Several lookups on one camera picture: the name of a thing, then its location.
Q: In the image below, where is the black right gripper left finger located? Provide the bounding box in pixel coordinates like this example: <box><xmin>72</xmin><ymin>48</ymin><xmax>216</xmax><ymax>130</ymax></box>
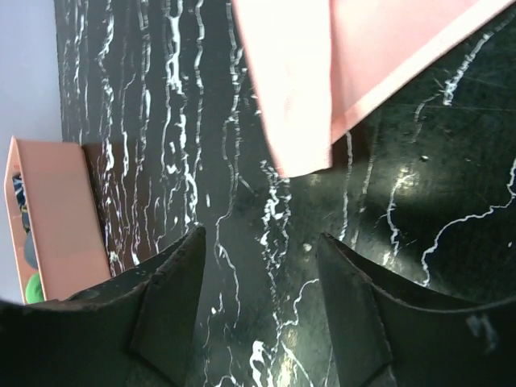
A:
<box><xmin>1</xmin><ymin>227</ymin><xmax>206</xmax><ymax>386</ymax></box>

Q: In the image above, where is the pink compartment tray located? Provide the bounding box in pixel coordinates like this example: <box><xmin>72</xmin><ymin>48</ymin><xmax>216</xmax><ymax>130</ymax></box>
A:
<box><xmin>4</xmin><ymin>138</ymin><xmax>111</xmax><ymax>300</ymax></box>

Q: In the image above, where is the pink satin napkin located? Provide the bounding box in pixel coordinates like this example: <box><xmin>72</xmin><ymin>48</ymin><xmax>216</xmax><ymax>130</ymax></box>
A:
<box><xmin>232</xmin><ymin>0</ymin><xmax>510</xmax><ymax>177</ymax></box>

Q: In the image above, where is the green item in tray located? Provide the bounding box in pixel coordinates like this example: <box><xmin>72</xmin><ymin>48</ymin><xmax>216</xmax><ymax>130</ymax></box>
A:
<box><xmin>25</xmin><ymin>273</ymin><xmax>45</xmax><ymax>304</ymax></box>

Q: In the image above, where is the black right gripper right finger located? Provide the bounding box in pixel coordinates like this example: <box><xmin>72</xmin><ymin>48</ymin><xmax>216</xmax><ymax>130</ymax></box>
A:
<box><xmin>316</xmin><ymin>234</ymin><xmax>515</xmax><ymax>386</ymax></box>

